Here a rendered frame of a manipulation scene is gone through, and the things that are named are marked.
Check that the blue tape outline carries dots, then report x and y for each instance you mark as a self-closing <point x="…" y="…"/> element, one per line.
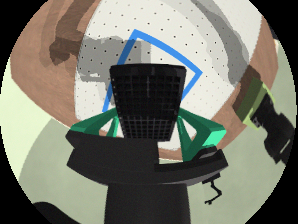
<point x="138" y="34"/>

